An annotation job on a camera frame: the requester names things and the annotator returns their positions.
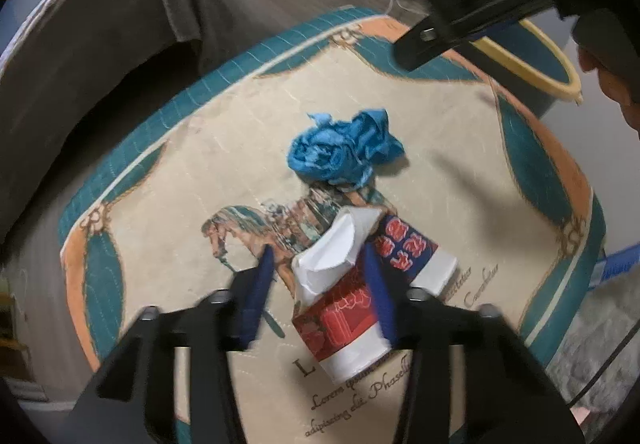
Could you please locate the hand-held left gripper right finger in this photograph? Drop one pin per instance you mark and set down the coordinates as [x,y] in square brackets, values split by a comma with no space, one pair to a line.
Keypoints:
[380,289]

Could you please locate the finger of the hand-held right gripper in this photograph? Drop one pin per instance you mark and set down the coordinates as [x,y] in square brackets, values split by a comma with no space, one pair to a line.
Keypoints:
[440,24]

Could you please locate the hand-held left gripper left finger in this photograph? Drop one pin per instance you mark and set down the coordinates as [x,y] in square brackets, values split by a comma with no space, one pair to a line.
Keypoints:
[255,294]

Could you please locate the white tissue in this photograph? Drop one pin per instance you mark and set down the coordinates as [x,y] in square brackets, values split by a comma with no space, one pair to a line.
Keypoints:
[340,304]

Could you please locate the teal bin with yellow rim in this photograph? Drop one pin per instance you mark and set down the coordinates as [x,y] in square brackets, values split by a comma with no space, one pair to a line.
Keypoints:
[535,64]

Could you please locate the blue face mask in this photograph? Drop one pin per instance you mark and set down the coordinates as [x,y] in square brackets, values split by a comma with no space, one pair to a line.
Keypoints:
[345,149]

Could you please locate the person's right hand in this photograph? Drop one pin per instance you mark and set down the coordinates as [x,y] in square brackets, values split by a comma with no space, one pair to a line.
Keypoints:
[622,92]

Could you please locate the teal orange printed mat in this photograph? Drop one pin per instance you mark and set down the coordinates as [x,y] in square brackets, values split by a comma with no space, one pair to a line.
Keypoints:
[200,134]

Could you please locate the grey fluffy rug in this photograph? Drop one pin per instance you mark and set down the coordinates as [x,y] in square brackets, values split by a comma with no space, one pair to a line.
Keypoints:
[595,349]

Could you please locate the blue box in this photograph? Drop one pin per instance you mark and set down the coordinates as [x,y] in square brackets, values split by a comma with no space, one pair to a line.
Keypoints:
[617,264]

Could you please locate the bed with grey cover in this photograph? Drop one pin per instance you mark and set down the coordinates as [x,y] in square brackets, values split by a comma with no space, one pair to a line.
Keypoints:
[100,49]

